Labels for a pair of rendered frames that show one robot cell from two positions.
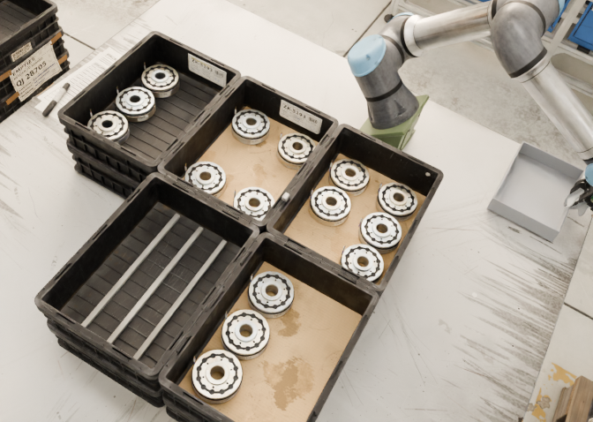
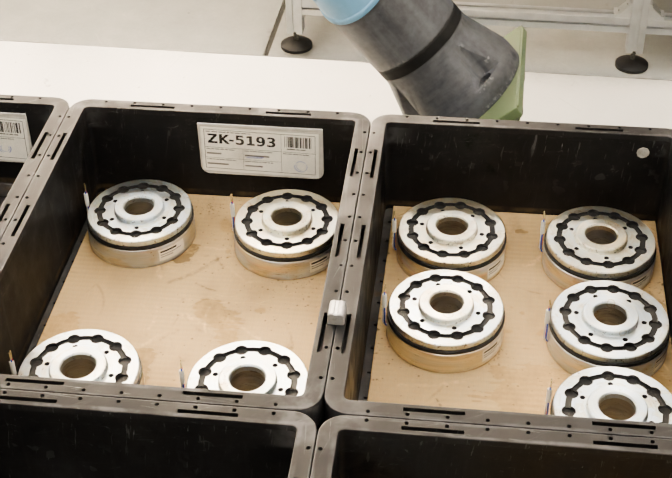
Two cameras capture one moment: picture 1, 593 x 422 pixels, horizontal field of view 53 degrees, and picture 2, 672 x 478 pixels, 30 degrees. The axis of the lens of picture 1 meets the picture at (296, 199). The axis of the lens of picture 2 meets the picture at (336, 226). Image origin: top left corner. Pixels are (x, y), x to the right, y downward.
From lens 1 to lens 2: 50 cm
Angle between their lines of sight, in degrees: 18
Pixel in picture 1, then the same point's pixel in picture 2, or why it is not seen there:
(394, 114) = (473, 81)
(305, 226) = (410, 393)
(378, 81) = (408, 13)
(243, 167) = (167, 320)
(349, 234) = (533, 367)
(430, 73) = not seen: hidden behind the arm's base
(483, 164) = not seen: outside the picture
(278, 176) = (271, 306)
